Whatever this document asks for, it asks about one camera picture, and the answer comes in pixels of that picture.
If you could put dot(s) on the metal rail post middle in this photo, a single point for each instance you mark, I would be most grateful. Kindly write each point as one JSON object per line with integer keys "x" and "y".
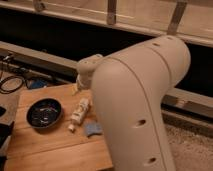
{"x": 111, "y": 12}

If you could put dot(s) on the wooden board table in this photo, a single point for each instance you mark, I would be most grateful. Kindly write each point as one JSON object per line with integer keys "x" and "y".
{"x": 55, "y": 148}

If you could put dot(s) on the metal rail post left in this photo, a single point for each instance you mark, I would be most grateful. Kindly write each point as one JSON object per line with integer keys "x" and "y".
{"x": 38, "y": 5}

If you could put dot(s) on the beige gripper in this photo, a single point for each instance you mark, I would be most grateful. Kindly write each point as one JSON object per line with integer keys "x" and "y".
{"x": 77, "y": 89}

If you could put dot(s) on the black object left edge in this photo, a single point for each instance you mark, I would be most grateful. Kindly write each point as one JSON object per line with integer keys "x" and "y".
{"x": 5, "y": 132}

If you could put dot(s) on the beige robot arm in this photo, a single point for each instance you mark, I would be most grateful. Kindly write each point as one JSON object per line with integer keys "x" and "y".
{"x": 127, "y": 89}

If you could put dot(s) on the blue object on floor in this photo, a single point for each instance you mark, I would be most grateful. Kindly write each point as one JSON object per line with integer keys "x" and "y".
{"x": 37, "y": 83}

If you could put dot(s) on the white plastic bottle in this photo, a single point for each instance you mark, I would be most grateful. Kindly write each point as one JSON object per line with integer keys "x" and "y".
{"x": 79, "y": 114}

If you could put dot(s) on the dark ceramic bowl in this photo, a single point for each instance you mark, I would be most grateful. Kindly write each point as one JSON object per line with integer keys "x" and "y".
{"x": 44, "y": 113}

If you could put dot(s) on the metal rail post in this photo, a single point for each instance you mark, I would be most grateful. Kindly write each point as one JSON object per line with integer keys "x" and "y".
{"x": 38, "y": 5}
{"x": 111, "y": 12}

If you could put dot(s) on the blue sponge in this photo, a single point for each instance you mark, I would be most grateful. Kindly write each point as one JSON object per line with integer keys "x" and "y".
{"x": 92, "y": 128}

